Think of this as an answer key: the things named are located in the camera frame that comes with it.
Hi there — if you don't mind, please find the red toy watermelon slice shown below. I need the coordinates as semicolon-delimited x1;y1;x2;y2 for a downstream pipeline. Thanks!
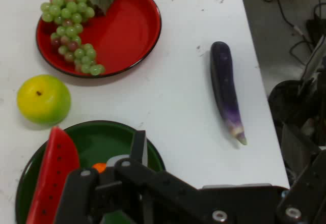
25;126;81;224

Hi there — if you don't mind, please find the yellow-green toy apple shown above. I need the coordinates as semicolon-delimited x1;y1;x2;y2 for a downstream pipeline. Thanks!
16;74;72;126

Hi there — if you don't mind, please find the thin black cable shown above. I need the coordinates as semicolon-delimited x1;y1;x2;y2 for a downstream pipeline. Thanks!
270;0;315;62

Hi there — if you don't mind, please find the orange toy tangerine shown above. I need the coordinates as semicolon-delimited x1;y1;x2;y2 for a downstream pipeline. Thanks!
92;162;107;174

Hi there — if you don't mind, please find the green plate with black rim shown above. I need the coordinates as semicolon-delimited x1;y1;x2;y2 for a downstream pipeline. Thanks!
15;120;166;224

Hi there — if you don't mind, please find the purple toy eggplant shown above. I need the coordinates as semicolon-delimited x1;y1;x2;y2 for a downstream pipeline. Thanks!
210;41;248;146

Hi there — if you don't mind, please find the black machine base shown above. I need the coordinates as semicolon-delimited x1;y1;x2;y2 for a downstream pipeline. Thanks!
268;79;326;184

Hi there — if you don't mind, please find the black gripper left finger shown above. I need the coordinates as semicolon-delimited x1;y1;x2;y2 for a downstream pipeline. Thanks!
54;130;218;224

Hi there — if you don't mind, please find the red plate with black rim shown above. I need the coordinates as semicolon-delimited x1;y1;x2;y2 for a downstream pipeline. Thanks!
35;0;162;79

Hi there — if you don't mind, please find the grey metal bar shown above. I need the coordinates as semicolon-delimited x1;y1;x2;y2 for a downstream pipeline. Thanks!
298;34;326;95

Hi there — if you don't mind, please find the green toy grape bunch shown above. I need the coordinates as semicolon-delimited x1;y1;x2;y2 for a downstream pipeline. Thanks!
40;0;118;76

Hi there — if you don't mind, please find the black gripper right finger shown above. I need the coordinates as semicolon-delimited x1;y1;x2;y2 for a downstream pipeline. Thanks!
277;149;326;224

